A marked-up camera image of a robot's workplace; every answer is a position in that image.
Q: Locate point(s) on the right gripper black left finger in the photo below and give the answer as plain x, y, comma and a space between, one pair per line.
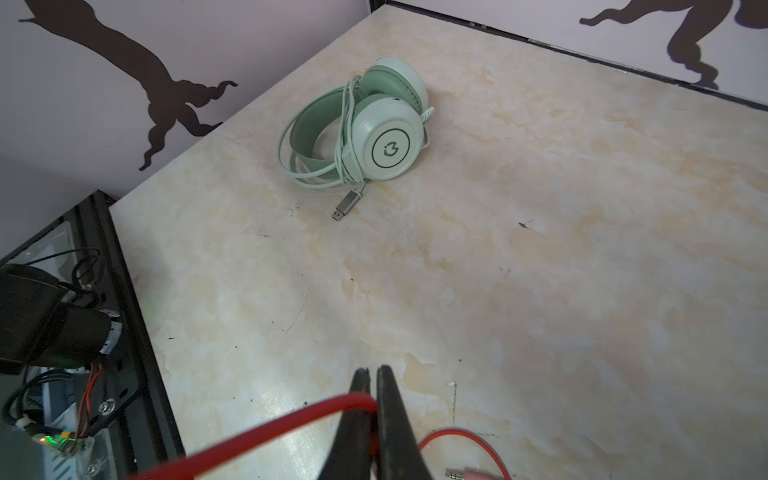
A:
350, 455

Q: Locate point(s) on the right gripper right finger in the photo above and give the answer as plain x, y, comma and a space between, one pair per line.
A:
399, 456

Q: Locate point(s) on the mint green white headphones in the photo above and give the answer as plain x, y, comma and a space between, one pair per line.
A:
371, 128

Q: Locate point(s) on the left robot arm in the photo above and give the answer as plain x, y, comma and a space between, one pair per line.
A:
39, 328

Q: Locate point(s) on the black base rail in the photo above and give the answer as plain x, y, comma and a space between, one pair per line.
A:
81, 393

